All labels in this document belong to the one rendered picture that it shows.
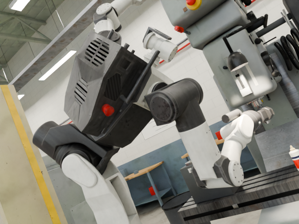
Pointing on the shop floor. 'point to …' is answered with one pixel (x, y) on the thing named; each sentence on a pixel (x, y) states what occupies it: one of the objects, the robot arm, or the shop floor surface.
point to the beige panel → (23, 170)
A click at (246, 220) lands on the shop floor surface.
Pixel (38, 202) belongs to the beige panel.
